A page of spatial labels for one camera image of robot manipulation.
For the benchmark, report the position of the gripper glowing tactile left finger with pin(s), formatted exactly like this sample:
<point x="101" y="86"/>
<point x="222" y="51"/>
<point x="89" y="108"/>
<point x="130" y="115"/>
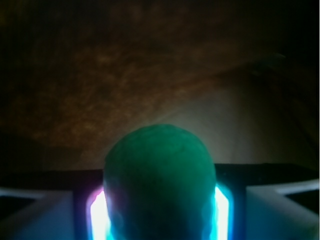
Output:
<point x="54" y="205"/>

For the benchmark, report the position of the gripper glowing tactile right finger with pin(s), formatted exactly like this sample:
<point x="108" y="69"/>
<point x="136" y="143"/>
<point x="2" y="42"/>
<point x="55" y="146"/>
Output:
<point x="266" y="202"/>

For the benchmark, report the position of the green ball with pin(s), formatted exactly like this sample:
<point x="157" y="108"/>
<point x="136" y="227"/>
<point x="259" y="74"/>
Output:
<point x="159" y="184"/>

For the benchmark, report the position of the brown paper-lined cardboard box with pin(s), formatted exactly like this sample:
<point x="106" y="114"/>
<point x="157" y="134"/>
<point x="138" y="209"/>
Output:
<point x="77" y="75"/>

